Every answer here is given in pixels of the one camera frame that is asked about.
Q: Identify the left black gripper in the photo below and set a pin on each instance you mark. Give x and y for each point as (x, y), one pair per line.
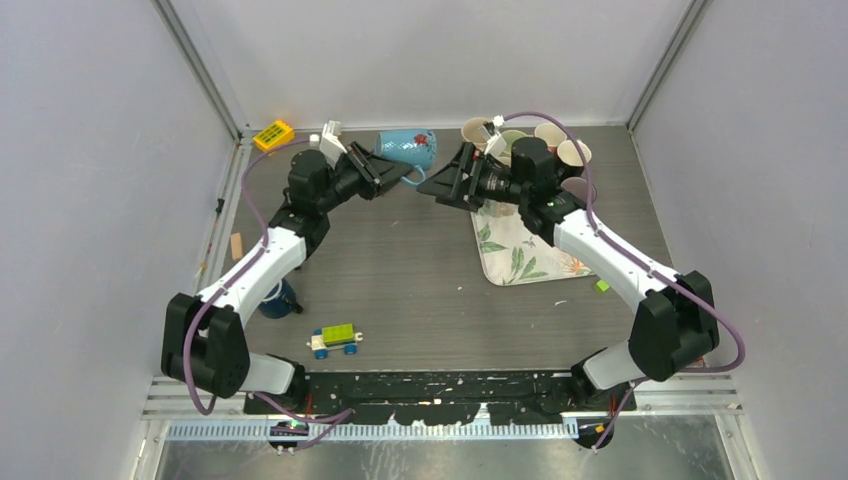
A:
(382, 172)

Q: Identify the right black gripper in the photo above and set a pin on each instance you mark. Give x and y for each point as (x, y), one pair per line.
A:
(447, 184)

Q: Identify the light blue mug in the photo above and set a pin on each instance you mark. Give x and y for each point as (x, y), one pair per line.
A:
(415, 147)

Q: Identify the beige floral mug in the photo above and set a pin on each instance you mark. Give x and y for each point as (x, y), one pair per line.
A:
(472, 132)

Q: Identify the light green mug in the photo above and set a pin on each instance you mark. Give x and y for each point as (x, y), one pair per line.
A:
(510, 137)

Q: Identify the pink mug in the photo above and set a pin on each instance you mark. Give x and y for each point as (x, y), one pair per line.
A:
(551, 134)

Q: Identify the black faceted mug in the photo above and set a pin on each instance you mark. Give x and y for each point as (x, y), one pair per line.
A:
(574, 156)

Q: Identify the dark blue mug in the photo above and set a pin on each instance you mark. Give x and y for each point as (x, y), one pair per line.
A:
(280, 301)

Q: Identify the mauve mug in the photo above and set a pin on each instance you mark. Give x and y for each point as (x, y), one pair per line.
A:
(580, 188)

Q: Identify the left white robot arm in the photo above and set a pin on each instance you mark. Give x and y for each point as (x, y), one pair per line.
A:
(204, 342)

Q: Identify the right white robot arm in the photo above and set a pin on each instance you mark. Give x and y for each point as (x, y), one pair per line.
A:
(672, 325)

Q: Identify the floral leaf tray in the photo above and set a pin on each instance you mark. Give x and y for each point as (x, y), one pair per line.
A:
(510, 255)

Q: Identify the yellow toy brick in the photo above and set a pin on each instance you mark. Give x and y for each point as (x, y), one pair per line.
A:
(276, 134)

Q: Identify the long wooden block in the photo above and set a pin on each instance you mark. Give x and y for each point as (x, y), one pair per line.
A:
(236, 246)

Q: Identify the toy brick car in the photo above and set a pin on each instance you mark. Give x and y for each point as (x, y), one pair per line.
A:
(341, 337)

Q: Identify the small green cube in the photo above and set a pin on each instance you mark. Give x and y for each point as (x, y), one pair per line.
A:
(601, 286)

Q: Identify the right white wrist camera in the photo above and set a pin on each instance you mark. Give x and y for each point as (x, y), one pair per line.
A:
(495, 143)

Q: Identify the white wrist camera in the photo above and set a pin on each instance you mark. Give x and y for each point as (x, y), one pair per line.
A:
(328, 142)
(495, 143)

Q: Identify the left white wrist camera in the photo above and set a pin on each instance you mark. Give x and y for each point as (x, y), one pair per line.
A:
(328, 142)

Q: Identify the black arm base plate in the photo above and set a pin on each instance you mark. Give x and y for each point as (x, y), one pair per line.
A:
(509, 397)

